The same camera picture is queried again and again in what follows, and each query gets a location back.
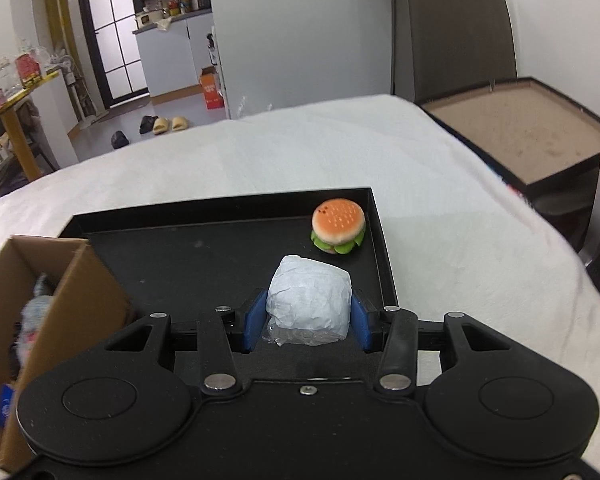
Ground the white tissue pack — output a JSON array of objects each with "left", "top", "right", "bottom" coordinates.
[{"left": 263, "top": 255, "right": 352, "bottom": 347}]

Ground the plush hamburger toy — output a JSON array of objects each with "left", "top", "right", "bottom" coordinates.
[{"left": 311, "top": 198, "right": 366, "bottom": 255}]

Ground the brown cardboard box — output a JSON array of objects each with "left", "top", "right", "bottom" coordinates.
[{"left": 0, "top": 236, "right": 132, "bottom": 472}]

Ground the blue pink tissue packet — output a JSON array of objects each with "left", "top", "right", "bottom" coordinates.
[{"left": 0, "top": 382, "right": 15, "bottom": 428}]

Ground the grey fluffy plush toy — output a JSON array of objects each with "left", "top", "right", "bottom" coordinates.
[{"left": 8, "top": 273, "right": 55, "bottom": 380}]

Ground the black rectangular tray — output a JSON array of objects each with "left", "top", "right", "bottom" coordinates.
[{"left": 60, "top": 188, "right": 398, "bottom": 322}]

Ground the orange cardboard box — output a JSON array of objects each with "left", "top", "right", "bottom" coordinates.
[{"left": 199, "top": 66, "right": 224, "bottom": 110}]

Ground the white kitchen cabinet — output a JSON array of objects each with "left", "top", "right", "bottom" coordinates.
[{"left": 134, "top": 10, "right": 214, "bottom": 102}]

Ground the grey upholstered headboard panel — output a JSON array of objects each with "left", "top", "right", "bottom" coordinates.
[{"left": 392, "top": 0, "right": 517, "bottom": 103}]

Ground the yellow round side table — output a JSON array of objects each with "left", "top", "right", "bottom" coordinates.
[{"left": 0, "top": 70, "right": 60, "bottom": 182}]

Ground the black framed glass door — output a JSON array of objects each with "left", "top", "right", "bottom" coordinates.
[{"left": 79, "top": 0, "right": 147, "bottom": 108}]

